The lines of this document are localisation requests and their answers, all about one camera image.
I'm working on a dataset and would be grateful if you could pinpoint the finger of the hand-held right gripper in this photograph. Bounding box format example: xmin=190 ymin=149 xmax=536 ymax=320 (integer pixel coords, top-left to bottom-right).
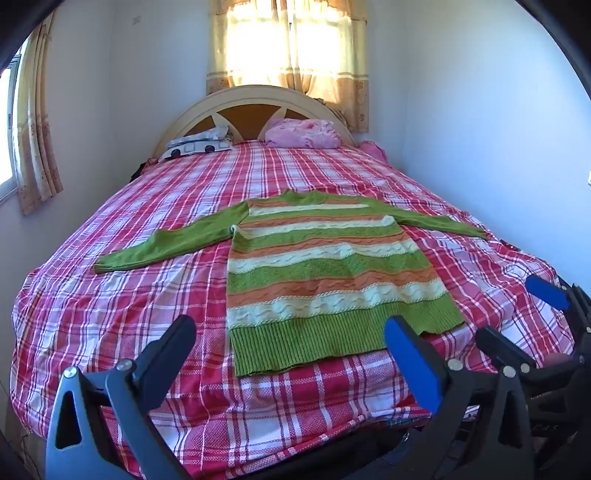
xmin=475 ymin=325 xmax=537 ymax=380
xmin=525 ymin=275 xmax=591 ymax=354

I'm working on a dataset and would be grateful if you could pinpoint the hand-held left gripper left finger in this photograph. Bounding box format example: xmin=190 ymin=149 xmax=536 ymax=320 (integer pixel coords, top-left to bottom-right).
xmin=45 ymin=315 xmax=199 ymax=480

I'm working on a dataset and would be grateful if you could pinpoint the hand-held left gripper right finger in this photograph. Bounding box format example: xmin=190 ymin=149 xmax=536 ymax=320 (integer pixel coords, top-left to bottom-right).
xmin=385 ymin=316 xmax=549 ymax=480

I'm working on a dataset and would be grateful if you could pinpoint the green orange striped knit sweater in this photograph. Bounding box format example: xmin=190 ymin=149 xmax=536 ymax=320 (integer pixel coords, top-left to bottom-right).
xmin=93 ymin=189 xmax=490 ymax=378

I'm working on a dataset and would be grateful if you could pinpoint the bed with red plaid sheet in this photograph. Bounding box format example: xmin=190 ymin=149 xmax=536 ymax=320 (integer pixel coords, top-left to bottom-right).
xmin=9 ymin=138 xmax=578 ymax=476

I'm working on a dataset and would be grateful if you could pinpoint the small dark object beside bed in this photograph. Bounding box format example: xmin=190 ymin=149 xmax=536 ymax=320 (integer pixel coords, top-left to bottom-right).
xmin=130 ymin=157 xmax=160 ymax=181

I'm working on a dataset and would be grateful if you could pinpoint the white dark patterned pillow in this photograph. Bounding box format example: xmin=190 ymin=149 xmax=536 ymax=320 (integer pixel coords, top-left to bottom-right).
xmin=159 ymin=126 xmax=235 ymax=161

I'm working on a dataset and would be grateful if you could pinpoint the small pink pillow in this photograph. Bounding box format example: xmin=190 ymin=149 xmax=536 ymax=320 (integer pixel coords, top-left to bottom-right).
xmin=358 ymin=140 xmax=391 ymax=162

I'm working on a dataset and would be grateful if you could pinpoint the pink floral pillow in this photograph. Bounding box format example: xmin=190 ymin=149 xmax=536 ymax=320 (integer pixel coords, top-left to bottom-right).
xmin=264 ymin=117 xmax=341 ymax=149

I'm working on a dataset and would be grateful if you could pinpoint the narrow yellow floral curtain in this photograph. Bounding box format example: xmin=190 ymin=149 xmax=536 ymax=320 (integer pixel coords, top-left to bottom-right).
xmin=11 ymin=11 xmax=64 ymax=216

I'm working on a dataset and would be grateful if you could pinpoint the cream wooden headboard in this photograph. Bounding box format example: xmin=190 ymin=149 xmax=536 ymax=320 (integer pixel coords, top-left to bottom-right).
xmin=154 ymin=84 xmax=356 ymax=158

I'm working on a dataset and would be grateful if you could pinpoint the white framed window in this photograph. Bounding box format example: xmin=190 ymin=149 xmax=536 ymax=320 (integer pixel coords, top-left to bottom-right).
xmin=0 ymin=54 xmax=21 ymax=204

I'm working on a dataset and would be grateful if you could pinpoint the wide yellow floral curtain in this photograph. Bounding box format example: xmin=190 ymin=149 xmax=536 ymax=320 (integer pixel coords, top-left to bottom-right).
xmin=206 ymin=0 xmax=370 ymax=134

